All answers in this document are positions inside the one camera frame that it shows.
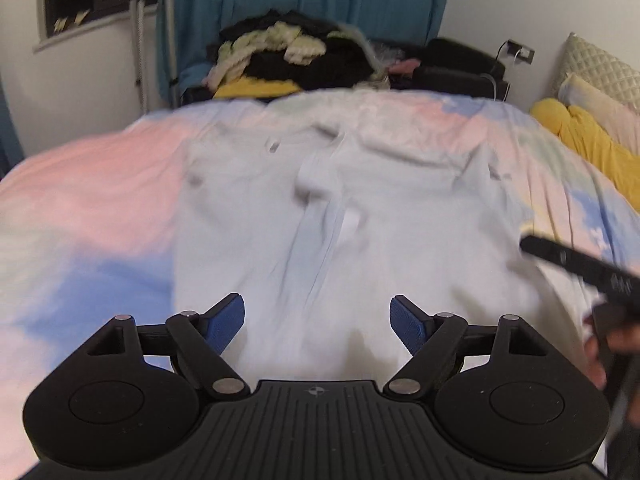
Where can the clear plastic bag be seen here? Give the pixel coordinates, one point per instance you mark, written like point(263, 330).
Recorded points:
point(385, 52)

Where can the person's right hand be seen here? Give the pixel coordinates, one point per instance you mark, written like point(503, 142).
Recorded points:
point(596, 355)

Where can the narrow blue curtain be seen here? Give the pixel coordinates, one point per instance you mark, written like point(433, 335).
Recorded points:
point(7, 130)

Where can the yellow cloth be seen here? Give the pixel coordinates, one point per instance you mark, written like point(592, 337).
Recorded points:
point(252, 89)

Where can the yellow pillow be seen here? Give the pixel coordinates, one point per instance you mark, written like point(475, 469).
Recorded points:
point(590, 137)

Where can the garment steamer stand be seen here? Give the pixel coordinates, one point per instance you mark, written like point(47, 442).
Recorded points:
point(142, 20)

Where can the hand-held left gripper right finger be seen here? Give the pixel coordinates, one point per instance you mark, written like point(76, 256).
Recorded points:
point(410, 322)

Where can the pile of dark clothes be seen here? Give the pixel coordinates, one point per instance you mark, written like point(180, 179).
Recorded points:
point(295, 52)

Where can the quilted beige pillow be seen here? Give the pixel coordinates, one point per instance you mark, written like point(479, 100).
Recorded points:
point(600, 62)

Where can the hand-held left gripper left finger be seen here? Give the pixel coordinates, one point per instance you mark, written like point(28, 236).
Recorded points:
point(225, 322)

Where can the white garment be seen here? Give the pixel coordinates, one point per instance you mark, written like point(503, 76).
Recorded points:
point(360, 220)

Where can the pastel pillow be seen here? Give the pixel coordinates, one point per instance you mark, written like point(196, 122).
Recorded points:
point(605, 110)

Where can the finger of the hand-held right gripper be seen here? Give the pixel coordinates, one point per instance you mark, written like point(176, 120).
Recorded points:
point(565, 257)

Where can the pastel rainbow duvet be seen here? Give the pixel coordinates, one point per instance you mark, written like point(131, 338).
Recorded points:
point(90, 210)

